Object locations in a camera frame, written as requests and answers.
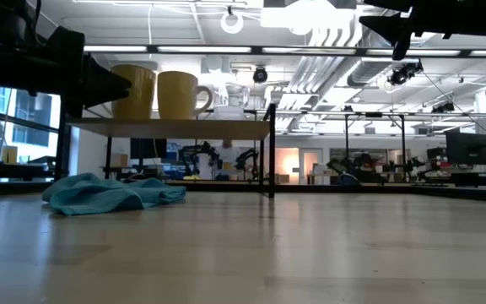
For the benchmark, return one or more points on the black stand frame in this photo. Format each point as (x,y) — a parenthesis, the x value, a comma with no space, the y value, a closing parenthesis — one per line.
(346,148)

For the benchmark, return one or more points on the teal cloth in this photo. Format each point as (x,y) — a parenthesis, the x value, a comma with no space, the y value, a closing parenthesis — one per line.
(112,196)

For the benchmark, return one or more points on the red storage box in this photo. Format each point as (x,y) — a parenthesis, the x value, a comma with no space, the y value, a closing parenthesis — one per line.
(440,164)

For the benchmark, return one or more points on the small black ceiling spotlight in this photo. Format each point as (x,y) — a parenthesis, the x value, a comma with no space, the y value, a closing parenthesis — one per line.
(443,108)

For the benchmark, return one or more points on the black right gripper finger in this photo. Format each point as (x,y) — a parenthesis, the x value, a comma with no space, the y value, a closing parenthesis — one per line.
(402,46)
(392,26)

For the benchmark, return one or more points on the black ceiling spotlight cluster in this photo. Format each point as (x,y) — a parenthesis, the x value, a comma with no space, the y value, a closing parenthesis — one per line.
(403,74)

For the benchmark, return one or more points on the small yellow mug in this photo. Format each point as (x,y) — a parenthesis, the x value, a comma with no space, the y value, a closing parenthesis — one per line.
(177,97)

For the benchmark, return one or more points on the round black ceiling camera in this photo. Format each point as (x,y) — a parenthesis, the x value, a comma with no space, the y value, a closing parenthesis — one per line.
(260,75)

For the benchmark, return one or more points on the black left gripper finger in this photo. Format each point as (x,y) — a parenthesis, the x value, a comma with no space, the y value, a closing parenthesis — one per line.
(99,82)

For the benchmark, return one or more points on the person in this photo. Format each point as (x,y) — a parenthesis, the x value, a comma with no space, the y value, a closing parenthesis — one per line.
(226,162)

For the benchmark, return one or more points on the background black robot arm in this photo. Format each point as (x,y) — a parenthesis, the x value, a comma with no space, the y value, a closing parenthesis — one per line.
(196,154)
(247,158)

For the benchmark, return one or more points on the clear plastic jug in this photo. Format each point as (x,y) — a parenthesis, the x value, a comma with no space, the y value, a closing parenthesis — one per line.
(235,101)

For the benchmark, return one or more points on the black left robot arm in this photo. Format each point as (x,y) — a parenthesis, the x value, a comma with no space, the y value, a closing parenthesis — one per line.
(7,67)

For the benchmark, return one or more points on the wooden shelf with black legs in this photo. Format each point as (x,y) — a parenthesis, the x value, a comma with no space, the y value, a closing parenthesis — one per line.
(171,128)

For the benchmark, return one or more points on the blue round object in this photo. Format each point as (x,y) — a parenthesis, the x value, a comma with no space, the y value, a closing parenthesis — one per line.
(347,180)

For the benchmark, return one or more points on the black metal table frame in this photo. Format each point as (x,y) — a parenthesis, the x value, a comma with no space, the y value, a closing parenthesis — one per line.
(437,193)

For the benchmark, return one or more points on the large yellow mug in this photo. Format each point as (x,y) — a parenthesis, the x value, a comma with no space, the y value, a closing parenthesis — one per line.
(139,90)

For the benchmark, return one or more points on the black computer monitor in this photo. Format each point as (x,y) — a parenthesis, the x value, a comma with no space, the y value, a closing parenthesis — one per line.
(468,148)

